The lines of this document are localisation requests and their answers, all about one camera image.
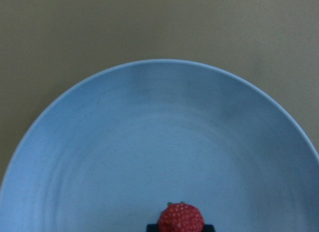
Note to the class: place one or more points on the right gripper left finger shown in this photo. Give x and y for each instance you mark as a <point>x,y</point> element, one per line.
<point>152,228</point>

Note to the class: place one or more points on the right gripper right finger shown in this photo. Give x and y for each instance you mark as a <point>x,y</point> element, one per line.
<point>208,228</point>

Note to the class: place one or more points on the red strawberry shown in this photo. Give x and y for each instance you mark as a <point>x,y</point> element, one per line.
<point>180,217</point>

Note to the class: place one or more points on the blue plate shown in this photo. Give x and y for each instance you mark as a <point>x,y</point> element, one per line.
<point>112,151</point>

